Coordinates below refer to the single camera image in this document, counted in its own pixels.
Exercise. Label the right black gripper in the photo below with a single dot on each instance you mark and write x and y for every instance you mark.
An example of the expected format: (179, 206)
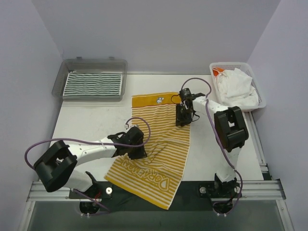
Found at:
(182, 118)

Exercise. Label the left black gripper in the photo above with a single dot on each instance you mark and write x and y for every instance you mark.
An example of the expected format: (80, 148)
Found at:
(138, 151)

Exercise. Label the yellow white striped towel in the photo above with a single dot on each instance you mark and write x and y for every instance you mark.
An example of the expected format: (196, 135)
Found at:
(157, 177)

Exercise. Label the green white striped towel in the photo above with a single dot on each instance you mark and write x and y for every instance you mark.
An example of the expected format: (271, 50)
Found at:
(96, 84)

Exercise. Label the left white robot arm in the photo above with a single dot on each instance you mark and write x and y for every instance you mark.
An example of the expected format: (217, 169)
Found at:
(56, 167)

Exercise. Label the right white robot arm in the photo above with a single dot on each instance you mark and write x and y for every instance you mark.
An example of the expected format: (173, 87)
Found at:
(229, 128)

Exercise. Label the orange cloth in basket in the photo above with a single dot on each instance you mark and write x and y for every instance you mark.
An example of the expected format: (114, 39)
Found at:
(216, 71)

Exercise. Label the white towel in basket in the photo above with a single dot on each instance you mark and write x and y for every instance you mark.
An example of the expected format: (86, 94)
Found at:
(235, 89)

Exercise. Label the white plastic basket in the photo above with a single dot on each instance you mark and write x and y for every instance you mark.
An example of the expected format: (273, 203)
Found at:
(248, 70)

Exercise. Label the clear grey plastic container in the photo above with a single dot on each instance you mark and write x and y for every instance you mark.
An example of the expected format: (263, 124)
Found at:
(80, 65)

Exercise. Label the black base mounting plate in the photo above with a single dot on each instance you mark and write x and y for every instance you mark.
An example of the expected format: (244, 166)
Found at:
(201, 189)

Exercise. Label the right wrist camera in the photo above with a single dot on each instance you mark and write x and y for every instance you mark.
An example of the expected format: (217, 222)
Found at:
(185, 93)

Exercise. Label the aluminium frame rail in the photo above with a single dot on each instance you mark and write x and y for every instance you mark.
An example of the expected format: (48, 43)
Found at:
(201, 164)

